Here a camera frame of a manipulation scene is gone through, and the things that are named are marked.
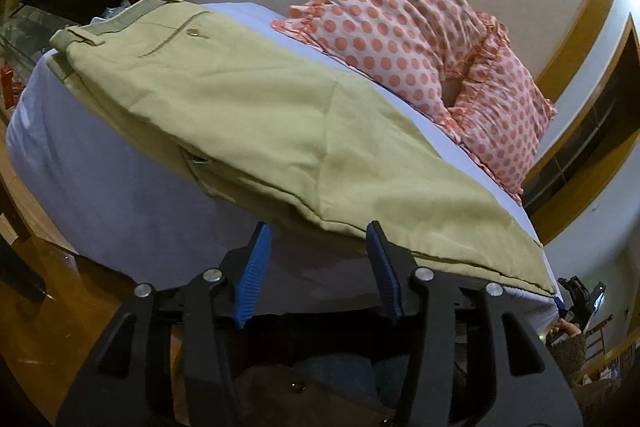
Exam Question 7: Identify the khaki pants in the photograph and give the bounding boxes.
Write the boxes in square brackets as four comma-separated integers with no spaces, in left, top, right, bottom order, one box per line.
[48,0,556,296]

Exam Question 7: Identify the person's right hand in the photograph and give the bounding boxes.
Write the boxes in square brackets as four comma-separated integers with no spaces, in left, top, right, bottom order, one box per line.
[546,319,582,343]

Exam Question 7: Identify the wooden framed window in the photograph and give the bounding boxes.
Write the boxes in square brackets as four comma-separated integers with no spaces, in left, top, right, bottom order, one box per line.
[522,20,639,244]

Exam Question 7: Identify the polka dot pillow rear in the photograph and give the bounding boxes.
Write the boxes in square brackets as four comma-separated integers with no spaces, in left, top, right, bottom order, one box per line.
[450,12,556,202]

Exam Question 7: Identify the polka dot pillow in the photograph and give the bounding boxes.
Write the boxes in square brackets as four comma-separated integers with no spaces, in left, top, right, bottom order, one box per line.
[272,0,494,135]
[450,12,556,202]

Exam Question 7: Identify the polka dot pillow front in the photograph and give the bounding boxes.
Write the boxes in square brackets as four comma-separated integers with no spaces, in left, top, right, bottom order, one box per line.
[272,0,494,135]

